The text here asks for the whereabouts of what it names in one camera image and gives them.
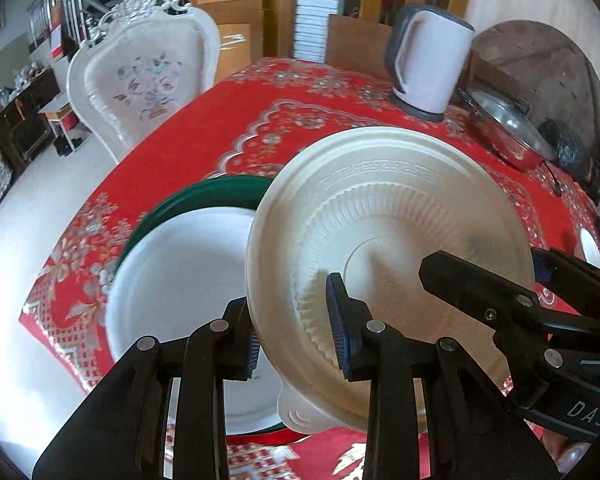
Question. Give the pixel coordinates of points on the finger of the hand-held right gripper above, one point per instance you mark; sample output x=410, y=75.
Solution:
x=575, y=275
x=470, y=285

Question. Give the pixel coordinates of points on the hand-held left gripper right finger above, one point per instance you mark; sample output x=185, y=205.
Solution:
x=337, y=320

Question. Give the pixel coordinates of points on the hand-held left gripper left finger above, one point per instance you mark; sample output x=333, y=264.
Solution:
x=235, y=355

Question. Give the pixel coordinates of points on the white bowl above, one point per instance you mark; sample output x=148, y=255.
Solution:
x=180, y=270
x=591, y=247

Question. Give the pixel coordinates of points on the cream plastic bowl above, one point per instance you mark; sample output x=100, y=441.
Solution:
x=405, y=200

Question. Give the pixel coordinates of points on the white plate with green rim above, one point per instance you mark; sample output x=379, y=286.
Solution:
x=215, y=192

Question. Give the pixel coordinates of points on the person's right hand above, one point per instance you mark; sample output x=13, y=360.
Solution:
x=575, y=455

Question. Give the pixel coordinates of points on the steel pot with lid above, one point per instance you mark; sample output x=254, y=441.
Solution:
x=510, y=125

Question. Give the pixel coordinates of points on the red patterned tablecloth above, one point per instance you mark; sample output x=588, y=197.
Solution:
x=290, y=110

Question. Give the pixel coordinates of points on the round wooden board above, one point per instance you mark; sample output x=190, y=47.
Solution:
x=540, y=60

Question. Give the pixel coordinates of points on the white electric kettle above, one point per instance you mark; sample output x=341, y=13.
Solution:
x=435, y=65

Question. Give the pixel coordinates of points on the brown wooden panel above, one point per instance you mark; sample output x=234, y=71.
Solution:
x=355, y=42

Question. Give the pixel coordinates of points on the white ornate chair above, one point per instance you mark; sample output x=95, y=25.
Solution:
x=145, y=85

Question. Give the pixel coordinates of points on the small white stand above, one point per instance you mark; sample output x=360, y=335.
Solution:
x=62, y=120

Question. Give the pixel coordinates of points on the dark wooden cabinet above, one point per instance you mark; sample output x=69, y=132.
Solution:
x=22, y=130

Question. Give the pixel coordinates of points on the white slatted shutter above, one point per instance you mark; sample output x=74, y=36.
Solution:
x=317, y=10

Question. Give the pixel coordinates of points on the cardboard boxes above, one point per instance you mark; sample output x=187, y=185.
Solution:
x=235, y=5

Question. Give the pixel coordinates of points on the tea set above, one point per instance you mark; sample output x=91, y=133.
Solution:
x=22, y=80

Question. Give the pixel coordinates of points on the metal stair railing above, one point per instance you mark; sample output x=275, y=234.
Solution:
x=70, y=5

